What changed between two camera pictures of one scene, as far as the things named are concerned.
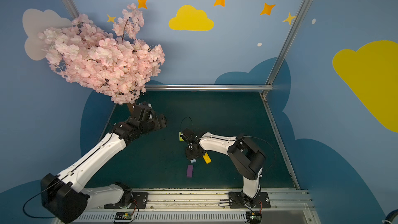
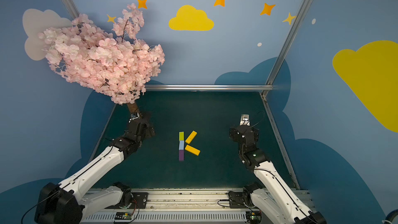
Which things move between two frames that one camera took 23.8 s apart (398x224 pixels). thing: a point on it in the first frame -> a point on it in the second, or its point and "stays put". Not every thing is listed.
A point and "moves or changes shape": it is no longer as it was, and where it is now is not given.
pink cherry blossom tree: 115,63 stays put
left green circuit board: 123,217 stays put
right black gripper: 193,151 -> 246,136
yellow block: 207,158 moves or changes shape
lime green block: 181,139 stays put
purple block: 189,170 -> 181,155
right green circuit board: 254,217 stays put
